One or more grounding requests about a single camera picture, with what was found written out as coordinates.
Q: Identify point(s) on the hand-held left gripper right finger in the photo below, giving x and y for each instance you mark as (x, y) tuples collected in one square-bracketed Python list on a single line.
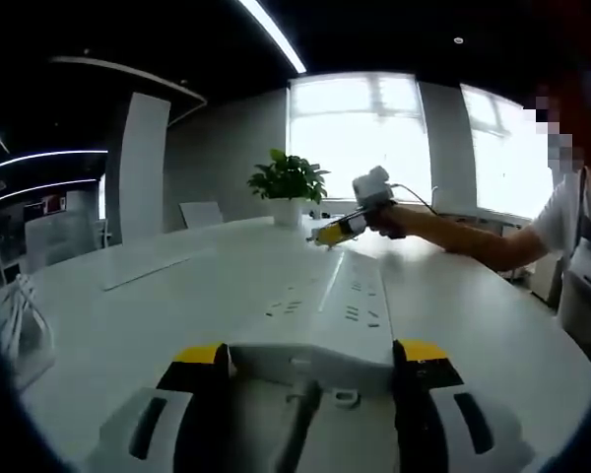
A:
[(418, 419)]

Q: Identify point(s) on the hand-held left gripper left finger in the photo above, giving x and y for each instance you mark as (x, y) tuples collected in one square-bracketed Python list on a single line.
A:
[(187, 424)]

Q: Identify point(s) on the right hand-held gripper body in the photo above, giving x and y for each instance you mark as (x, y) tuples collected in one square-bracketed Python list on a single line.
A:
[(372, 186)]

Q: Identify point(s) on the white power strip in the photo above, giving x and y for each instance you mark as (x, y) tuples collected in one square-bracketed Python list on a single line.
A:
[(325, 327)]

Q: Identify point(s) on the white desk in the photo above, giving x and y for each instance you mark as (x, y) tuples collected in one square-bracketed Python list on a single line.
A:
[(177, 310)]

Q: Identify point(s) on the straight ceiling light strip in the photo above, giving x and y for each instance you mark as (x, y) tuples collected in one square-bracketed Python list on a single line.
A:
[(276, 37)]

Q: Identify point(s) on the curved ceiling light strip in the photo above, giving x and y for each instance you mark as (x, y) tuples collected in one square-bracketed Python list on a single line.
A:
[(44, 187), (49, 156)]

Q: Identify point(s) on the person's right hand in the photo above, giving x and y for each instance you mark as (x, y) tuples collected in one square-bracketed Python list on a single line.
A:
[(391, 222)]

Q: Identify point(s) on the small dark object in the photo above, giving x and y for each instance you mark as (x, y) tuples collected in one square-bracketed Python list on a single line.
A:
[(320, 214)]

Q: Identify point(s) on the wide bright window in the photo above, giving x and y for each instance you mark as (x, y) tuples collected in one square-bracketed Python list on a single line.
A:
[(354, 138)]

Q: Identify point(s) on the white plant pot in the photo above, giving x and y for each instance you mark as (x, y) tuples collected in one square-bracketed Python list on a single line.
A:
[(287, 212)]

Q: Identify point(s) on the green leafy plant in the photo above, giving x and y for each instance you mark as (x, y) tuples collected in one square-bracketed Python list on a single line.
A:
[(288, 177)]

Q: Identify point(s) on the white chair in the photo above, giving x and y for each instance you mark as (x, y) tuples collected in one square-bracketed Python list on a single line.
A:
[(201, 214)]

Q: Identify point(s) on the narrow bright window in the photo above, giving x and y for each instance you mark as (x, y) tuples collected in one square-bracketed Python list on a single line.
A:
[(507, 153)]

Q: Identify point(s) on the round ceiling fixture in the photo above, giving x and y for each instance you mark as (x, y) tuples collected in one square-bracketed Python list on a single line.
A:
[(458, 40)]

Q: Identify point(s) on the white column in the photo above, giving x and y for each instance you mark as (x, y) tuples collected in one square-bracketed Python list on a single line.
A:
[(143, 167)]

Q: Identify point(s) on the person's white shirt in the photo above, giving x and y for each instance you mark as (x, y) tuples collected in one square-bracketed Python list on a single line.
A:
[(583, 231)]

